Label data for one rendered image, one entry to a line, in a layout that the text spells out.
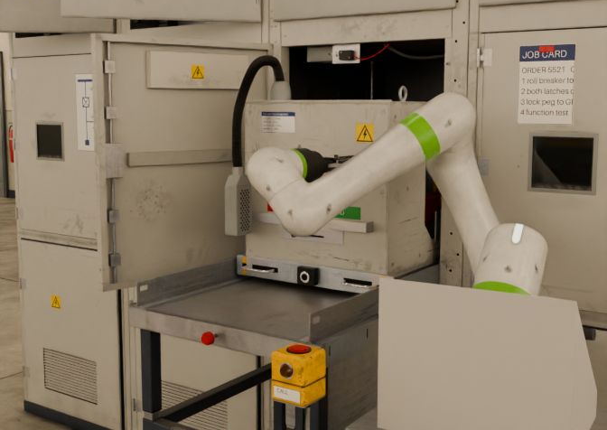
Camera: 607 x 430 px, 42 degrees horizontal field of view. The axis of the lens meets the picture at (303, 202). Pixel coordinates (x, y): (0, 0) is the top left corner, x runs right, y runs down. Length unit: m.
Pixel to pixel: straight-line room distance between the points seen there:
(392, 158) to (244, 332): 0.54
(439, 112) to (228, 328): 0.72
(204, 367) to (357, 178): 1.37
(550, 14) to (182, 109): 1.10
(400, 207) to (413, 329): 0.71
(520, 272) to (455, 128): 0.42
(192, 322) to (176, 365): 1.05
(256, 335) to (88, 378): 1.67
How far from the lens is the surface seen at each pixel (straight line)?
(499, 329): 1.47
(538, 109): 2.19
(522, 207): 2.22
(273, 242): 2.34
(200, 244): 2.54
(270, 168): 1.78
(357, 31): 2.46
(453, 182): 1.96
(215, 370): 2.93
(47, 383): 3.70
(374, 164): 1.80
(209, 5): 2.63
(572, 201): 2.18
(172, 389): 3.11
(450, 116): 1.86
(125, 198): 2.39
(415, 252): 2.28
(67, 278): 3.43
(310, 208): 1.75
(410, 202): 2.23
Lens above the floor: 1.38
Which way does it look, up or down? 7 degrees down
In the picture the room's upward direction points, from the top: straight up
